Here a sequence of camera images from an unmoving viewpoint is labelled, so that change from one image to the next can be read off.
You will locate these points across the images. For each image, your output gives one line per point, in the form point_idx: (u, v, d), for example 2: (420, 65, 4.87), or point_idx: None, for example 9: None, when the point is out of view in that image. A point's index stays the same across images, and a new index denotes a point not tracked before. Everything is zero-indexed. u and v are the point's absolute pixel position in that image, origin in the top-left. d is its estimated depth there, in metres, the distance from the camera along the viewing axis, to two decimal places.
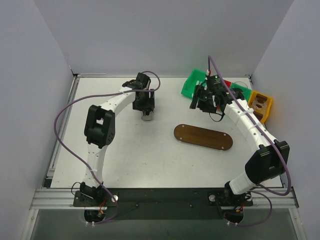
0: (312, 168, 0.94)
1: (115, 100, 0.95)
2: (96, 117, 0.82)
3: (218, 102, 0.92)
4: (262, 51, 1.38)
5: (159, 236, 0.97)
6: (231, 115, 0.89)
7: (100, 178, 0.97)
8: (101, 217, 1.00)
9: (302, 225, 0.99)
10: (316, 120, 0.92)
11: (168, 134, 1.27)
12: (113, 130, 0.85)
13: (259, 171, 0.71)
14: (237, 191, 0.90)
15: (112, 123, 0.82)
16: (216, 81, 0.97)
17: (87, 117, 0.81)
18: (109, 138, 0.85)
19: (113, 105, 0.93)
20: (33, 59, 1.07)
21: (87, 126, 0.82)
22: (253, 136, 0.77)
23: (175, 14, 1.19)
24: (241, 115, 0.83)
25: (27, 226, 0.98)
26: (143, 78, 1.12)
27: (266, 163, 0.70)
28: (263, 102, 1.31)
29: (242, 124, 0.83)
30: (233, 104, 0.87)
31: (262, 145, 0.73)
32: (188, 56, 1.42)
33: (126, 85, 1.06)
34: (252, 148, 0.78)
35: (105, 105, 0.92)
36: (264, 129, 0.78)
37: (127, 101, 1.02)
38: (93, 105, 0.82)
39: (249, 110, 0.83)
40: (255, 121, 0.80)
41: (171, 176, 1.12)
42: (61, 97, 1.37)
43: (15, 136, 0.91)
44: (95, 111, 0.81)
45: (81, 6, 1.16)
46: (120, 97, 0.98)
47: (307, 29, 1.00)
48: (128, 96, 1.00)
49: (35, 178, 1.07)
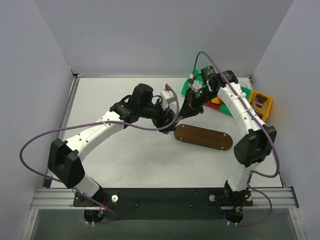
0: (311, 168, 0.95)
1: (89, 134, 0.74)
2: (60, 154, 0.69)
3: (212, 85, 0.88)
4: (262, 50, 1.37)
5: (158, 236, 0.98)
6: (224, 99, 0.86)
7: (89, 192, 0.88)
8: (101, 217, 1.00)
9: (302, 225, 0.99)
10: (316, 120, 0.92)
11: (168, 134, 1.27)
12: (81, 171, 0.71)
13: (246, 156, 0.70)
14: (236, 187, 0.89)
15: (76, 166, 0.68)
16: (209, 70, 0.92)
17: (50, 152, 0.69)
18: (76, 178, 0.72)
19: (83, 142, 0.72)
20: (33, 58, 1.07)
21: (49, 162, 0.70)
22: (243, 120, 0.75)
23: (175, 15, 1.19)
24: (234, 99, 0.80)
25: (27, 226, 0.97)
26: (141, 96, 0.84)
27: (253, 146, 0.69)
28: (263, 103, 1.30)
29: (234, 108, 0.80)
30: (227, 88, 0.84)
31: (251, 129, 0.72)
32: (188, 56, 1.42)
33: (115, 109, 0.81)
34: (242, 132, 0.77)
35: (73, 141, 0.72)
36: (255, 114, 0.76)
37: (111, 131, 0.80)
38: (59, 139, 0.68)
39: (241, 94, 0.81)
40: (247, 106, 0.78)
41: (171, 175, 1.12)
42: (61, 97, 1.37)
43: (14, 136, 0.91)
44: (57, 148, 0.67)
45: (80, 6, 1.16)
46: (97, 129, 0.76)
47: (307, 29, 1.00)
48: (108, 128, 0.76)
49: (35, 178, 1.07)
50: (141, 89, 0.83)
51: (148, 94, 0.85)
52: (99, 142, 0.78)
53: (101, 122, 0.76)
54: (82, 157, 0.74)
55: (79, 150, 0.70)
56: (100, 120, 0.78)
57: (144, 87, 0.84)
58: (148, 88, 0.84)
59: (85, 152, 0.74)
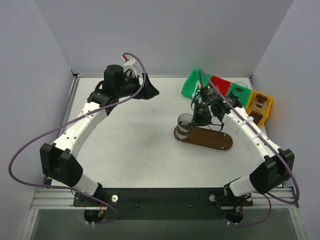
0: (310, 168, 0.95)
1: (75, 130, 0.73)
2: (52, 158, 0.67)
3: (215, 110, 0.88)
4: (262, 50, 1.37)
5: (158, 236, 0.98)
6: (230, 125, 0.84)
7: (90, 191, 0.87)
8: (101, 217, 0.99)
9: (302, 225, 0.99)
10: (317, 121, 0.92)
11: (168, 134, 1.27)
12: (79, 168, 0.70)
13: (267, 186, 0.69)
14: (238, 194, 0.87)
15: (73, 166, 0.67)
16: (209, 91, 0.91)
17: (41, 159, 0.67)
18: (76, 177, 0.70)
19: (72, 139, 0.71)
20: (33, 59, 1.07)
21: (44, 168, 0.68)
22: (256, 147, 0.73)
23: (175, 15, 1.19)
24: (242, 125, 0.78)
25: (27, 226, 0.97)
26: (113, 79, 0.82)
27: (272, 174, 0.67)
28: (263, 102, 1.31)
29: (243, 134, 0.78)
30: (232, 114, 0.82)
31: (267, 156, 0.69)
32: (189, 56, 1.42)
33: (93, 99, 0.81)
34: (256, 159, 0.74)
35: (61, 142, 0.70)
36: (267, 138, 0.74)
37: (95, 122, 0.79)
38: (46, 143, 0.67)
39: (248, 119, 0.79)
40: (257, 130, 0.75)
41: (171, 175, 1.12)
42: (61, 97, 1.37)
43: (15, 135, 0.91)
44: (47, 152, 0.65)
45: (80, 7, 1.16)
46: (82, 123, 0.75)
47: (307, 28, 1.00)
48: (92, 119, 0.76)
49: (35, 178, 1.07)
50: (111, 71, 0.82)
51: (120, 74, 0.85)
52: (86, 136, 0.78)
53: (84, 116, 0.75)
54: (75, 154, 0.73)
55: (70, 148, 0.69)
56: (81, 114, 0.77)
57: (113, 69, 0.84)
58: (118, 69, 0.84)
59: (76, 150, 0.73)
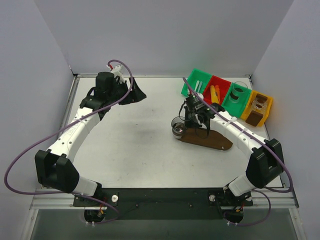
0: (310, 168, 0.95)
1: (70, 135, 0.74)
2: (48, 165, 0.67)
3: (202, 118, 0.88)
4: (262, 50, 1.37)
5: (158, 236, 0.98)
6: (217, 128, 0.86)
7: (90, 192, 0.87)
8: (101, 217, 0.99)
9: (302, 225, 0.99)
10: (317, 121, 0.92)
11: (168, 134, 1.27)
12: (75, 174, 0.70)
13: (263, 179, 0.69)
14: (238, 193, 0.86)
15: (70, 170, 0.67)
16: (195, 99, 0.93)
17: (36, 167, 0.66)
18: (72, 183, 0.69)
19: (67, 144, 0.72)
20: (32, 59, 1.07)
21: (40, 176, 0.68)
22: (243, 142, 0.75)
23: (175, 15, 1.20)
24: (227, 125, 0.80)
25: (27, 226, 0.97)
26: (104, 85, 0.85)
27: (264, 166, 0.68)
28: (263, 103, 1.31)
29: (230, 133, 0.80)
30: (217, 117, 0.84)
31: (254, 148, 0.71)
32: (188, 56, 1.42)
33: (85, 104, 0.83)
34: (246, 154, 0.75)
35: (57, 147, 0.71)
36: (252, 133, 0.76)
37: (89, 127, 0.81)
38: (41, 150, 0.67)
39: (232, 119, 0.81)
40: (241, 127, 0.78)
41: (171, 175, 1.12)
42: (62, 97, 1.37)
43: (15, 135, 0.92)
44: (42, 158, 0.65)
45: (80, 7, 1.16)
46: (76, 128, 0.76)
47: (307, 28, 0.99)
48: (86, 123, 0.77)
49: (35, 178, 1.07)
50: (103, 77, 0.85)
51: (111, 80, 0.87)
52: (81, 141, 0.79)
53: (78, 121, 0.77)
54: (71, 159, 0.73)
55: (66, 153, 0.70)
56: (74, 119, 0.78)
57: (104, 74, 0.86)
58: (108, 75, 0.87)
59: (72, 155, 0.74)
